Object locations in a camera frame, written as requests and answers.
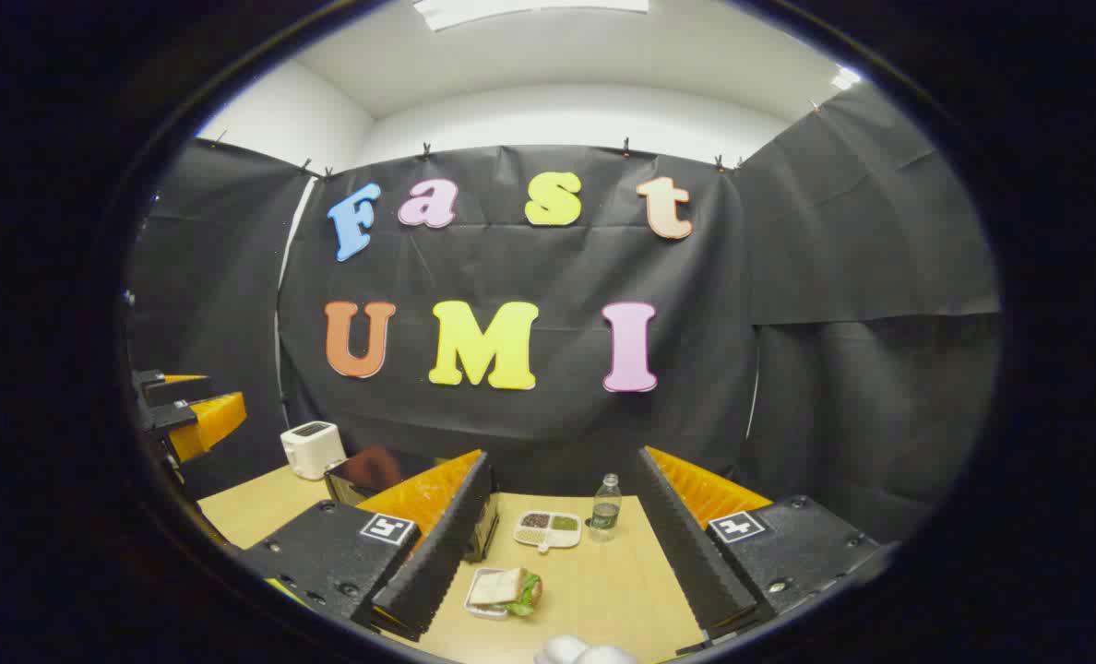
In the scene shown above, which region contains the black electric oven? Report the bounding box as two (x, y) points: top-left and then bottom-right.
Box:
(325, 447), (501, 563)

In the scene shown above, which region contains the ceiling light panel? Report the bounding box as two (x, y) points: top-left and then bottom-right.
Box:
(412, 0), (650, 31)

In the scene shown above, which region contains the lettuce sandwich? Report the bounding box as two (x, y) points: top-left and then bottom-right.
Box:
(468, 567), (543, 617)

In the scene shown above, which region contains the clear water bottle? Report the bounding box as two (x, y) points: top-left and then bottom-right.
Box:
(590, 473), (623, 543)

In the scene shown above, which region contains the white divided bean plate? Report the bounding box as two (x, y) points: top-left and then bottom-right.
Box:
(513, 510), (583, 554)

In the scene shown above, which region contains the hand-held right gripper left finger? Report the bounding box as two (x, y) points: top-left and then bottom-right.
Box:
(234, 449), (501, 642)

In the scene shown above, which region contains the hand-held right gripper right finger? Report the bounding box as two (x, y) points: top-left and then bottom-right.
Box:
(634, 445), (899, 646)

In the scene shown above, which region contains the black backdrop cloth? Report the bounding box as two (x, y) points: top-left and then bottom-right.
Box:
(126, 83), (1003, 545)

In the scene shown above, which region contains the white toaster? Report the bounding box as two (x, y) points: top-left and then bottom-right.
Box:
(280, 421), (348, 481)

